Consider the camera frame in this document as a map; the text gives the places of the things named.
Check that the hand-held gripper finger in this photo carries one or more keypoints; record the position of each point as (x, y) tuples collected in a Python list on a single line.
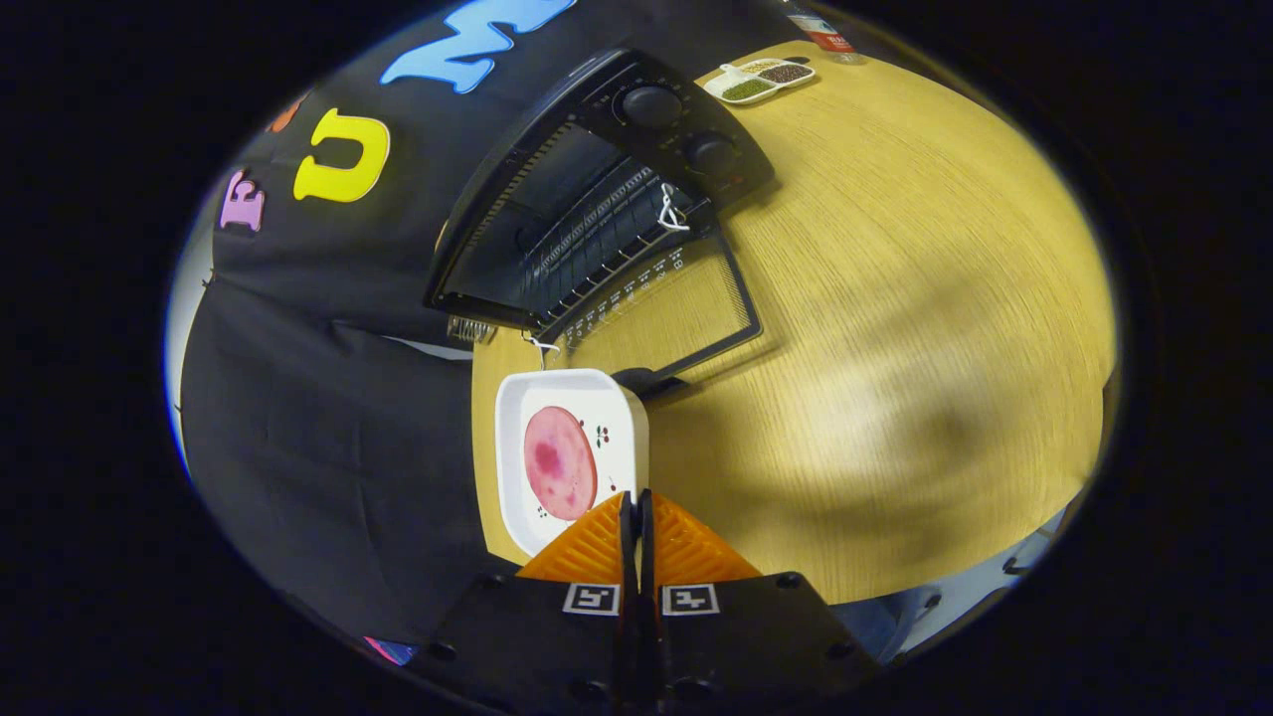
[(646, 542), (627, 542)]

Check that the pink ham slice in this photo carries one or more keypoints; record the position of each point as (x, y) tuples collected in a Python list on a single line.
[(560, 462)]

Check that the white square dish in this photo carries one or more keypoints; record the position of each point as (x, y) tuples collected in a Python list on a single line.
[(612, 408)]

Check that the black toaster oven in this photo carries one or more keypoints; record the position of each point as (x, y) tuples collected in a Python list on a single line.
[(676, 129)]

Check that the white divided bean dish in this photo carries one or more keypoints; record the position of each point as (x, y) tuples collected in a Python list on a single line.
[(746, 89)]

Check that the red label plastic water bottle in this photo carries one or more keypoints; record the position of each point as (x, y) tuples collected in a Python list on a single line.
[(825, 35)]

